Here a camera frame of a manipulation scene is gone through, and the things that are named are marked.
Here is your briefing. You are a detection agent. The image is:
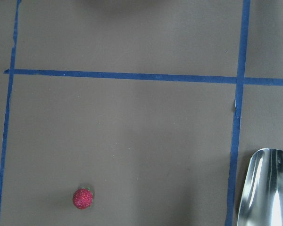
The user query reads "metal ice scoop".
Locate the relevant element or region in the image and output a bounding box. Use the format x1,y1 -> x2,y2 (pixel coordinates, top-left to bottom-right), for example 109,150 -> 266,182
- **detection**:
237,148 -> 283,226

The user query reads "red strawberry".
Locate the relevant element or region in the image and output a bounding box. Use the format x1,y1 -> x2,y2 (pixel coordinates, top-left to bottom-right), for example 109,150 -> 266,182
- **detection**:
72,187 -> 93,210

